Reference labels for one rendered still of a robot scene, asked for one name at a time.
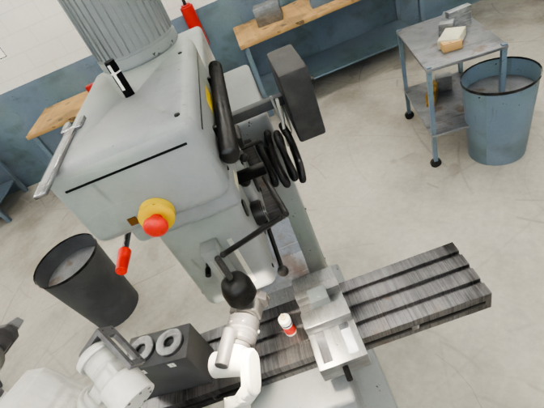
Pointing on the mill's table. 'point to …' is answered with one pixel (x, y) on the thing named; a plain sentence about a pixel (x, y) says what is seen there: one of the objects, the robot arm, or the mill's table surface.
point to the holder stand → (174, 359)
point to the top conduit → (223, 115)
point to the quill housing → (225, 227)
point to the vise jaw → (326, 316)
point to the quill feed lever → (268, 232)
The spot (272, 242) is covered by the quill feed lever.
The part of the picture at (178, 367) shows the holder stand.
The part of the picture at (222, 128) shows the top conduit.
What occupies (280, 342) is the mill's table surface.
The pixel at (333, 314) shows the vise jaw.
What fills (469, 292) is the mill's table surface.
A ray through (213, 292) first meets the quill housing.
